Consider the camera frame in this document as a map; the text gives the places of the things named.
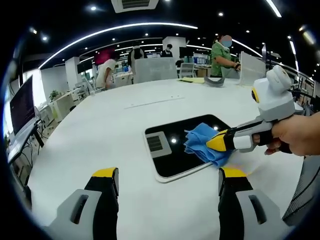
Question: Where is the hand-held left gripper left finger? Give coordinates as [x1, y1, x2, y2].
[47, 166, 120, 240]

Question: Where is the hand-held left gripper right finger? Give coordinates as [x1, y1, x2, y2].
[218, 167, 296, 240]

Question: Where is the blue cleaning cloth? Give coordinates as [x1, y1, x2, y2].
[184, 122, 232, 169]

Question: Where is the black glass scale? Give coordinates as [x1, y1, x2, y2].
[142, 114, 235, 184]

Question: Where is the person's right hand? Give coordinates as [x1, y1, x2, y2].
[252, 108, 320, 157]

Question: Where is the white standing partition panel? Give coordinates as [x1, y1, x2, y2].
[239, 51, 267, 86]

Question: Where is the grey curved headset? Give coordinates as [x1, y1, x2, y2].
[204, 75, 227, 89]

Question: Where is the grey mesh office chair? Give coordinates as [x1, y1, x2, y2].
[282, 154, 320, 227]

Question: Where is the yellow paper sheet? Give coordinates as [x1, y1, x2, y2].
[177, 76, 207, 85]

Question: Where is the white office chair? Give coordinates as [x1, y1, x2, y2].
[179, 62, 195, 79]

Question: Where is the side desk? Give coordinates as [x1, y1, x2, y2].
[7, 119, 46, 165]

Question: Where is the grey desk divider screen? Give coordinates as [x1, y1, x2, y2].
[133, 56, 178, 84]

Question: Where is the potted green plant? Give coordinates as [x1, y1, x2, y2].
[48, 89, 61, 102]

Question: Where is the computer monitor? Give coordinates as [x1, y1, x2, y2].
[9, 74, 37, 136]

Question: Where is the ceiling air vent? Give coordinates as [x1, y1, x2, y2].
[111, 0, 160, 14]

